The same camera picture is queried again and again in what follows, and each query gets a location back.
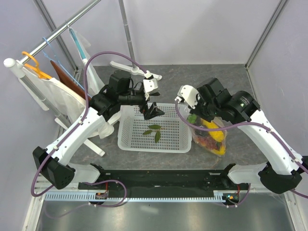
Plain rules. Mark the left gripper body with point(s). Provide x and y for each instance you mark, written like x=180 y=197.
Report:
x=144 y=109

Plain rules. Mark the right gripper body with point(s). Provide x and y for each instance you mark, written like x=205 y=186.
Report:
x=204 y=110

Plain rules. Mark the mangosteen with green calyx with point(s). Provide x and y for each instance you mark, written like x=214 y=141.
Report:
x=193 y=119

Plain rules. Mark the clear zip top bag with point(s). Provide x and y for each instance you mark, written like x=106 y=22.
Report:
x=218 y=122

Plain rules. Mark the yellow mango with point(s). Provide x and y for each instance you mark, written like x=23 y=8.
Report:
x=216 y=135
x=220 y=152

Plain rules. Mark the purple grape bunch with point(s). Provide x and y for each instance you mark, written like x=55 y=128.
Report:
x=207 y=142

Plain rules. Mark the dark mangosteen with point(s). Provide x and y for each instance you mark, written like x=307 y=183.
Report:
x=201 y=133

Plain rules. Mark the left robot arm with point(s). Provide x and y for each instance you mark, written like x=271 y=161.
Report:
x=53 y=162

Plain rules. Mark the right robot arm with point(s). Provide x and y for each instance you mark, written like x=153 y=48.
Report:
x=284 y=167

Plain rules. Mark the white garment bag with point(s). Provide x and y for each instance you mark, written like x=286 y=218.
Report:
x=68 y=104

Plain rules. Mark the loose green grape leaves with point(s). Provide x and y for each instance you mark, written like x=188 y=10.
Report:
x=156 y=130

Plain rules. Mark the white plastic basket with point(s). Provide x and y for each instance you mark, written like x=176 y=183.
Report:
x=176 y=136

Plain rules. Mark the rack pole with white foot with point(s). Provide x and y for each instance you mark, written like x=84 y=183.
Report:
x=134 y=70

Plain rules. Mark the teal and white hanger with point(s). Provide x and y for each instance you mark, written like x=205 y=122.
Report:
x=94 y=82

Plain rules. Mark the brown wooden hanger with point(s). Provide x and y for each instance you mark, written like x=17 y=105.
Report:
x=66 y=80

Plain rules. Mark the clear plastic garment cover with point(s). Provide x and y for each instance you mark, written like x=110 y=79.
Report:
x=108 y=127

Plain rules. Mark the orange hanger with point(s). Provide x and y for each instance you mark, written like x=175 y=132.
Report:
x=36 y=68

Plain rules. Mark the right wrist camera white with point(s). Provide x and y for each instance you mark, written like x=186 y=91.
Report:
x=188 y=94

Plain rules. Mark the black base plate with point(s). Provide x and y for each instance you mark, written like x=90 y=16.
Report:
x=163 y=183

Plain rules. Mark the light blue cable duct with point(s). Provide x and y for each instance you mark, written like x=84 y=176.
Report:
x=96 y=197

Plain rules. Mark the blue wire hanger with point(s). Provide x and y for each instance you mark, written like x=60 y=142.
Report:
x=57 y=61

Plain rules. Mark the silver clothes rack rail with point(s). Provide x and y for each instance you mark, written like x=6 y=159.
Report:
x=64 y=26

